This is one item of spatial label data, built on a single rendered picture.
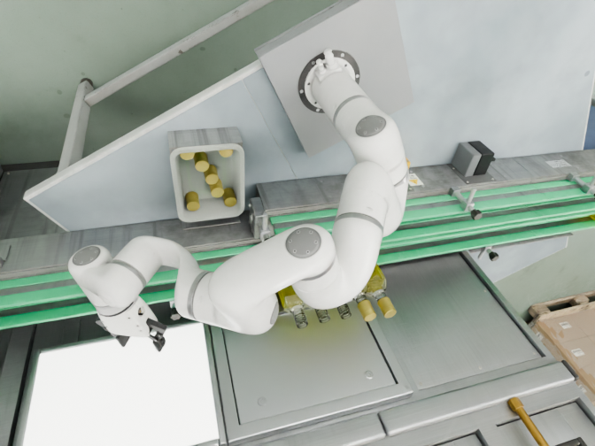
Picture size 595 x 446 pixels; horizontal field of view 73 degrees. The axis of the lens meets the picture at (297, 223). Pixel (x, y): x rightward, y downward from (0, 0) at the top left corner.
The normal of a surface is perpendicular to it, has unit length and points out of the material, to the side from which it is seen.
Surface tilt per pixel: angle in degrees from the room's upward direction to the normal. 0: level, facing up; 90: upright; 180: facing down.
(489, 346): 90
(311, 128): 3
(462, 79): 0
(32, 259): 90
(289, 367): 90
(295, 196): 90
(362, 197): 77
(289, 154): 0
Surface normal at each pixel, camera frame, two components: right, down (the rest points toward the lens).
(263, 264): -0.18, -0.47
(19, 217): 0.08, -0.75
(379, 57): 0.29, 0.69
